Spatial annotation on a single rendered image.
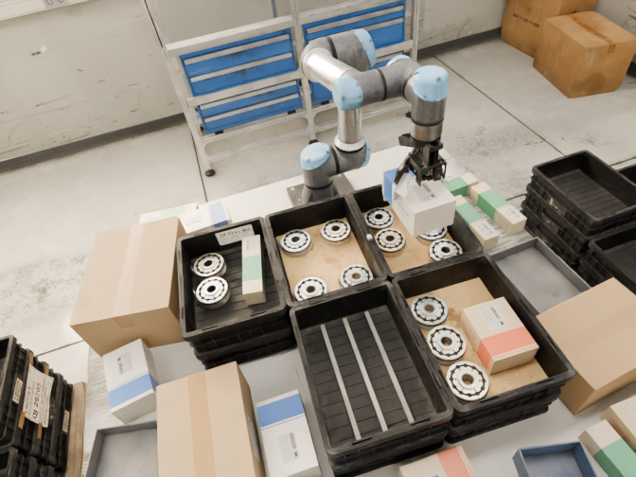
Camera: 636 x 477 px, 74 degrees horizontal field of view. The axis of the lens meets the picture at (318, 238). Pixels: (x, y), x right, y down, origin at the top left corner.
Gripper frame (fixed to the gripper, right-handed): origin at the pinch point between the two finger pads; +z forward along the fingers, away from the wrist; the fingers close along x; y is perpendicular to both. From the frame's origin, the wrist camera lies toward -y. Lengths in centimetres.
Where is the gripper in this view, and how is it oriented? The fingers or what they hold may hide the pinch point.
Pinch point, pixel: (416, 191)
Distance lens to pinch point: 121.8
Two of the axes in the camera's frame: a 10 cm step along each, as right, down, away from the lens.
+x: 9.4, -3.0, 1.4
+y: 3.1, 6.7, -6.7
